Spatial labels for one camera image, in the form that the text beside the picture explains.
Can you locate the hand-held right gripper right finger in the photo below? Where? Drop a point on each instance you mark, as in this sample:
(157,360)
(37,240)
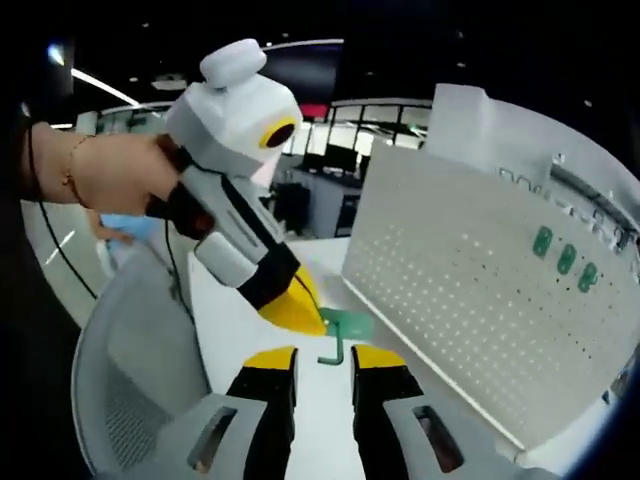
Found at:
(380,425)

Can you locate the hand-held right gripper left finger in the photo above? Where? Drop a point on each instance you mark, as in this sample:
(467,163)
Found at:
(265,425)

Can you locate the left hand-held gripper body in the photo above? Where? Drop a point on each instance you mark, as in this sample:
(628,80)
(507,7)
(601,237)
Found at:
(225,120)

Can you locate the green hook assembly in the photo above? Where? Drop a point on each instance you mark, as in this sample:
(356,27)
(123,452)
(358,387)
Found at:
(588,276)
(566,258)
(541,241)
(352,322)

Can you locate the white perforated mounting plate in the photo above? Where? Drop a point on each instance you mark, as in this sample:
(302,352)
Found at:
(450,250)

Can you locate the person's left hand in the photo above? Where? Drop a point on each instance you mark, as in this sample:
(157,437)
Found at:
(125,175)

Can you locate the black office chair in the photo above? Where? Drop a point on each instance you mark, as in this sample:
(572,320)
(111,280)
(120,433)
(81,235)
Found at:
(292,205)

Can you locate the red sign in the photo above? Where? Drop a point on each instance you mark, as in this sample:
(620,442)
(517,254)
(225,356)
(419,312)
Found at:
(315,110)

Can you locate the light blue cloth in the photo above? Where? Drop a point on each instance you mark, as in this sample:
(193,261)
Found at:
(125,230)

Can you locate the black computer monitors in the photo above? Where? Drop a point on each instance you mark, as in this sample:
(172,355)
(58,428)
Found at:
(335,157)

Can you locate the white ceiling light strip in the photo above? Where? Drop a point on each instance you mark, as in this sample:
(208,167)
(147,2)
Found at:
(100,85)

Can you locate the white desk partition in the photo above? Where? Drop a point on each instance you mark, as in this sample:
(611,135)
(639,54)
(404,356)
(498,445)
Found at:
(460,120)

